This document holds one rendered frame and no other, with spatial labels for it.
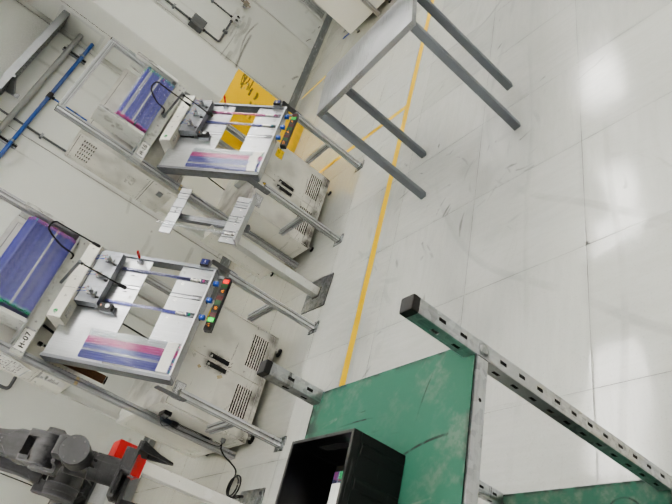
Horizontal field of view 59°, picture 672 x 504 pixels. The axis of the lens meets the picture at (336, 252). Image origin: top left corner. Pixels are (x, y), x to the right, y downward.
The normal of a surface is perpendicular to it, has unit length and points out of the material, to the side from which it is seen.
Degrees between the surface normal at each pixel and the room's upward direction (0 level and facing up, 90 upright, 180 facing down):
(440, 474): 0
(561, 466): 0
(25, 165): 90
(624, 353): 0
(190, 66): 90
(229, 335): 90
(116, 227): 90
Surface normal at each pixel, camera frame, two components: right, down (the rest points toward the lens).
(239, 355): 0.62, -0.36
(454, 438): -0.75, -0.53
